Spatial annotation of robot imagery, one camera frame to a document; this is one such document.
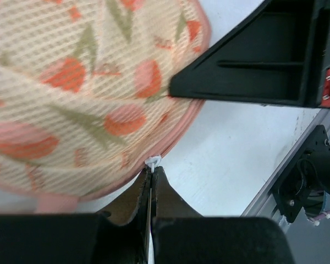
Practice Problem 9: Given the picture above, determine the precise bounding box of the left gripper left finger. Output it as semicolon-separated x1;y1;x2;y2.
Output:
0;168;152;263

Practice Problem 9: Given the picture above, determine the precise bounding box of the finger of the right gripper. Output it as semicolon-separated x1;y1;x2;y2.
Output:
169;1;330;108

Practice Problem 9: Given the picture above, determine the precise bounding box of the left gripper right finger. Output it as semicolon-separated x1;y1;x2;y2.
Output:
151;167;295;263

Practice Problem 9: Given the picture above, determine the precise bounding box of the white zipper pull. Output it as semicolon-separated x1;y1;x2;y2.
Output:
145;155;162;173

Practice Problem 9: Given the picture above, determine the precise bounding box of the floral mesh laundry bag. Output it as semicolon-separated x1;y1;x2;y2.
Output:
0;1;211;213

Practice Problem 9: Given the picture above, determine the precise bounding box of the aluminium front rail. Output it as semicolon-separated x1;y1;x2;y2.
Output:
243;110;330;227

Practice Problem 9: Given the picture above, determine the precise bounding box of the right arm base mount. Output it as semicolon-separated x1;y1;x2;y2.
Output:
271;125;330;223

